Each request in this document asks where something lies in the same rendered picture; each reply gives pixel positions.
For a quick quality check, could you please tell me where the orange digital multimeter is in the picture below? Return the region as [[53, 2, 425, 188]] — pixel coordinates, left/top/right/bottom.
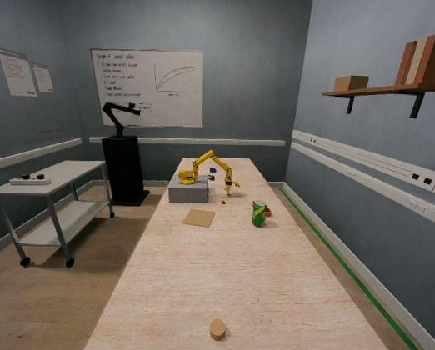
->
[[252, 201, 272, 217]]

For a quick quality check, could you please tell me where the tan mat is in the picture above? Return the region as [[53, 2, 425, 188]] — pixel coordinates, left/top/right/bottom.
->
[[182, 208, 215, 228]]

